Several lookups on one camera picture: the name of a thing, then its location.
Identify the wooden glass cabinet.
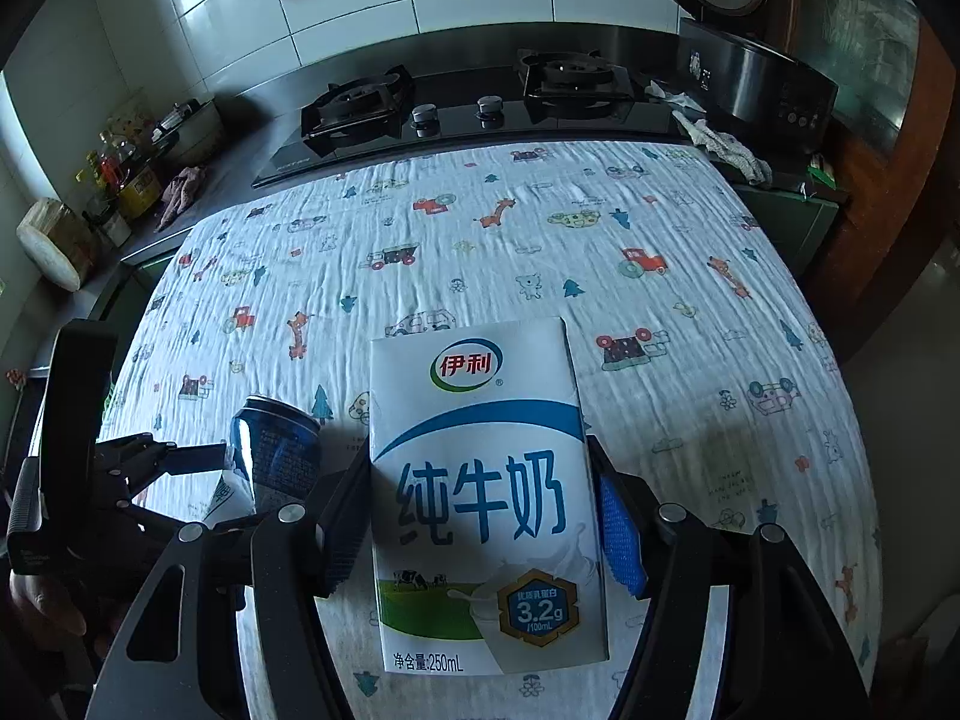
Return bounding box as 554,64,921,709
765,0,960,331

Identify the white rag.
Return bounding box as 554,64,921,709
671,111,773,185

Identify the white blue milk carton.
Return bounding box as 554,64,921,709
369,316,610,677

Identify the black countertop appliance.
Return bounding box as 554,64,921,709
679,19,839,137

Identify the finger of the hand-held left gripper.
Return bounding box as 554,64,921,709
94,431,230,479
112,493,218,545

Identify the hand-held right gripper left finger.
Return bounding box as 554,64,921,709
82,457,376,720

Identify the steel pot with lid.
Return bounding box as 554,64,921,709
154,97,224,166

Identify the black gas stove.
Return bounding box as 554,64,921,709
251,49,687,188

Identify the green packet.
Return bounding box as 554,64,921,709
804,157,842,196

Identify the person's left hand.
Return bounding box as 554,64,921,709
9,570,113,661

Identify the printed white tablecloth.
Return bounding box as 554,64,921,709
97,139,882,720

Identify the pink rag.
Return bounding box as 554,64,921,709
154,165,209,233

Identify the blue white drink can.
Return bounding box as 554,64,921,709
202,394,323,530

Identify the glass jar yellow label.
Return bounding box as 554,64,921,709
116,165,162,220

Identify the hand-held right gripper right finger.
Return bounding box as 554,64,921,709
589,435,875,720

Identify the round wooden chopping block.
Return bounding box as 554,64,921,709
16,197,100,292

